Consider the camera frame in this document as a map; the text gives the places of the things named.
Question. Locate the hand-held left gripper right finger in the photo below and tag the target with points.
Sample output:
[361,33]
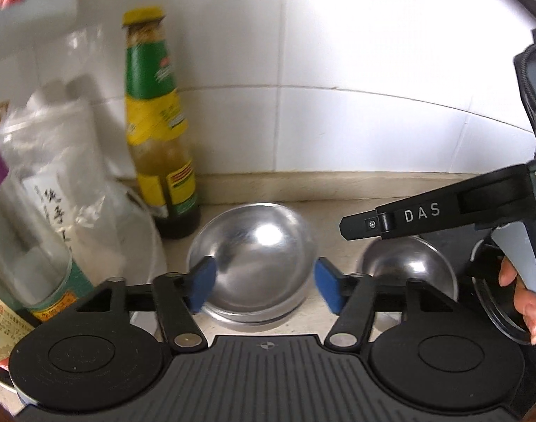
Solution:
[329,285]

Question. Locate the clear plastic bag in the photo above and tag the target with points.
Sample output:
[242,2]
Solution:
[65,162]

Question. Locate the green yellow label sauce bottle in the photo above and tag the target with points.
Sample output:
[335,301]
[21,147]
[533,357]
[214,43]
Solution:
[156,96]

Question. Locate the stainless steel bowl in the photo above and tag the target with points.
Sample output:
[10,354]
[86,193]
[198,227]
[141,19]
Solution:
[404,268]
[254,263]

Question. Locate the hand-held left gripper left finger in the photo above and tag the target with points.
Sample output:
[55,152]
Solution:
[203,283]

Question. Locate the person's right hand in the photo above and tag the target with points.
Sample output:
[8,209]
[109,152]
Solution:
[529,312]

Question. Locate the clear bottle purple green labels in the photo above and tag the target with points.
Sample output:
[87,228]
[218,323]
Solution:
[35,250]

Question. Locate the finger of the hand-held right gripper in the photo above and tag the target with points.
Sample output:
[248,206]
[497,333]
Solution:
[421,213]

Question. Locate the red labelled packet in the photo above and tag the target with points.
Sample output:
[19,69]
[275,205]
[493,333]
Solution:
[4,329]

